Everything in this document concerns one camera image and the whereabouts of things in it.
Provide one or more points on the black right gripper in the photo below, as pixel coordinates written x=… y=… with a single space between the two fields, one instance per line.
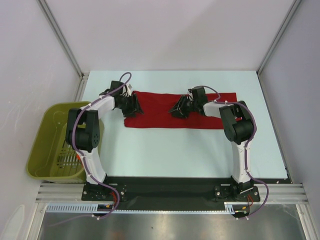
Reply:
x=184 y=106

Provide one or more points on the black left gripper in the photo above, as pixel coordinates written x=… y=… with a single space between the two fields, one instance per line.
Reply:
x=134 y=107

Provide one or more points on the red t shirt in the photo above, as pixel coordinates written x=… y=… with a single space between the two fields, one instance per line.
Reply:
x=156 y=114

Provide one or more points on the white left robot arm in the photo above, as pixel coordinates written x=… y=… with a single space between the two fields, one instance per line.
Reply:
x=83 y=131

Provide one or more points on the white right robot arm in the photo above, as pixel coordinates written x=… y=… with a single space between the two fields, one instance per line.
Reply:
x=238 y=124

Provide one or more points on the olive green plastic basket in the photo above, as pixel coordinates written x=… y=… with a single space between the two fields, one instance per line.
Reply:
x=52 y=159

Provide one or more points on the left aluminium corner post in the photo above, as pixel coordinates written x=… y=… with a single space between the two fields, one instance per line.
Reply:
x=53 y=23

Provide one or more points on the aluminium corner post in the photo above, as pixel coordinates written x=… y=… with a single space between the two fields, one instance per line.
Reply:
x=279 y=35
x=53 y=23

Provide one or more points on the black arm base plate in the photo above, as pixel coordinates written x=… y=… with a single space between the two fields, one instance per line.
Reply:
x=173 y=191

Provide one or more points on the aluminium front frame rail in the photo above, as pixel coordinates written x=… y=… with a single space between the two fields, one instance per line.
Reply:
x=72 y=192

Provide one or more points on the white slotted cable duct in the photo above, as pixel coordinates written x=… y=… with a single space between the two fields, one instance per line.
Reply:
x=105 y=208

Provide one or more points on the right aluminium corner post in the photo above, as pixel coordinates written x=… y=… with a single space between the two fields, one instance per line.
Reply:
x=279 y=35

